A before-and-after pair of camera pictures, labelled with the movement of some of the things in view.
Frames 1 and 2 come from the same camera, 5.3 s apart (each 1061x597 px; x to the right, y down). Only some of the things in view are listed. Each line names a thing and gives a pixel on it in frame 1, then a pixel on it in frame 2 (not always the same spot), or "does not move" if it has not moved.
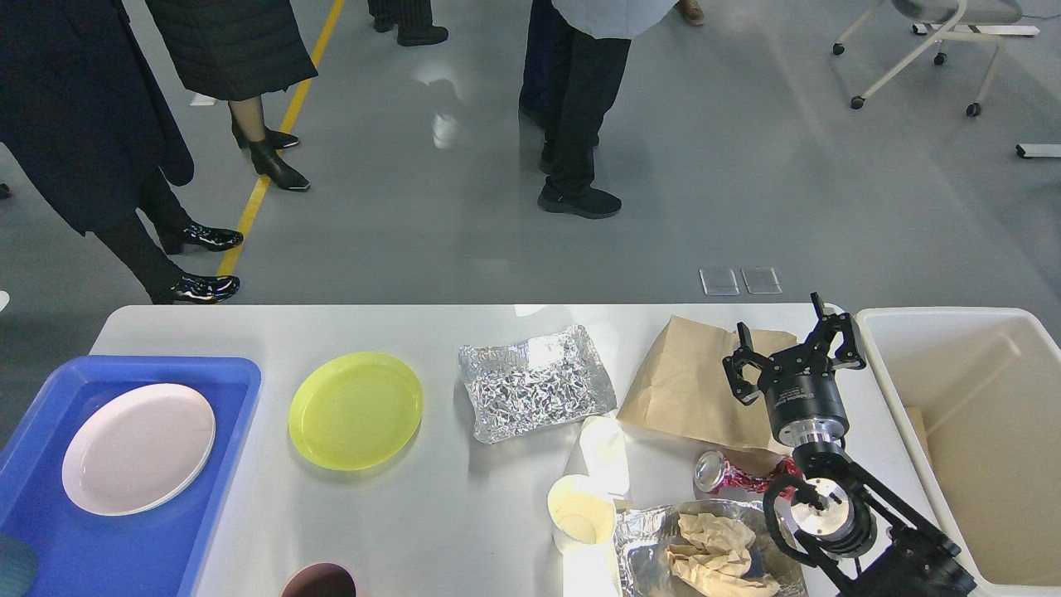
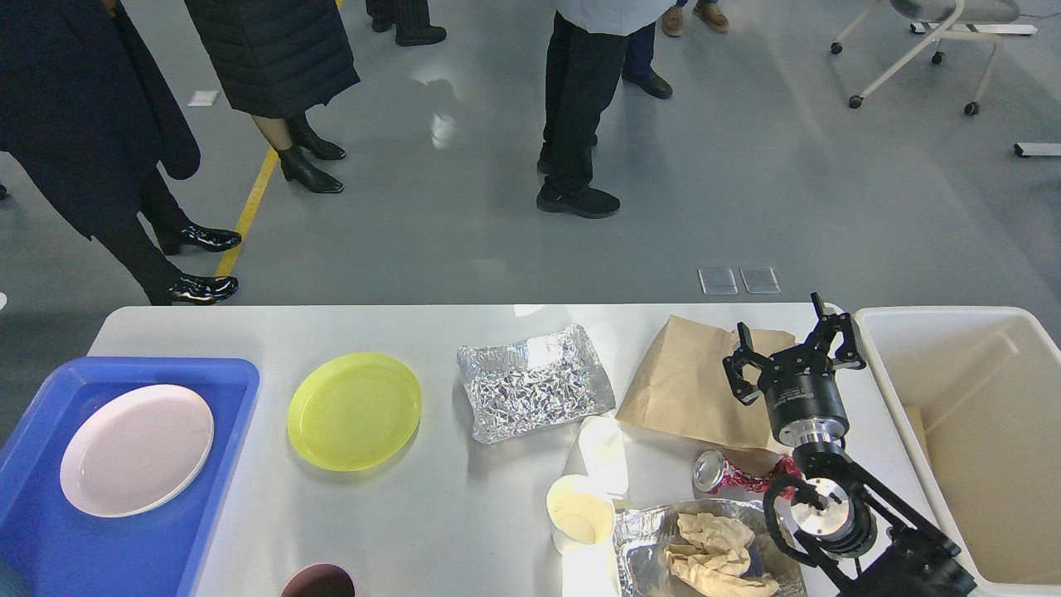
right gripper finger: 745,391 does not move
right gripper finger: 848,355 does not move
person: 574,68 to 709,12
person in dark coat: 84,109 does not move
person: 237,50 to 279,60
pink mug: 322,580 does not move
